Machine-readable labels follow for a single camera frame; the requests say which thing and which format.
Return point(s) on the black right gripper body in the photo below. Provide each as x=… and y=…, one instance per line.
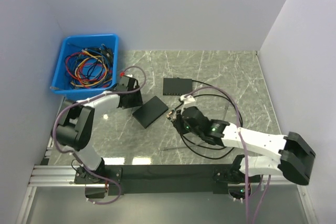
x=183, y=127

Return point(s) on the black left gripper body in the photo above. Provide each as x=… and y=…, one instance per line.
x=135, y=99

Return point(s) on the black network switch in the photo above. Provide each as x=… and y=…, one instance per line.
x=177, y=86
x=150, y=111

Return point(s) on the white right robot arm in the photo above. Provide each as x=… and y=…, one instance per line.
x=287, y=155

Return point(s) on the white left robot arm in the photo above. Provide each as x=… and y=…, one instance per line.
x=73, y=126

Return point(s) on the blue plastic bin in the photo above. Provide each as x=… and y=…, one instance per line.
x=87, y=65

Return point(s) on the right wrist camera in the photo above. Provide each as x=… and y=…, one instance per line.
x=187, y=101

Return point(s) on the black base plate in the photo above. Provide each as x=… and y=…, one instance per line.
x=142, y=179

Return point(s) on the aluminium rail frame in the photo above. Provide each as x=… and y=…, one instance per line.
x=44, y=175

